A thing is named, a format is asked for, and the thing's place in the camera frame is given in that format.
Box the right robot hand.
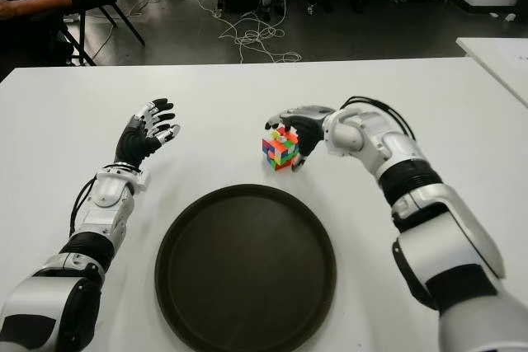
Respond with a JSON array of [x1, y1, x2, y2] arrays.
[[263, 105, 337, 172]]

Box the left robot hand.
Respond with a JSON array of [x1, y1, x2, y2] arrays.
[[115, 97, 182, 167]]

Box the white side table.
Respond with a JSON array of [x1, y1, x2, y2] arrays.
[[455, 36, 528, 108]]

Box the multicolour Rubik's cube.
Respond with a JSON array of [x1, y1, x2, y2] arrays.
[[261, 124, 300, 172]]

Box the person bare forearm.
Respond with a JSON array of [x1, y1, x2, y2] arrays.
[[10, 0, 74, 19]]

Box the tangled white floor cable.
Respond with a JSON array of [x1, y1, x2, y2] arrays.
[[197, 0, 302, 64]]

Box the dark brown round plate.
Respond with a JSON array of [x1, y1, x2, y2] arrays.
[[154, 183, 338, 352]]

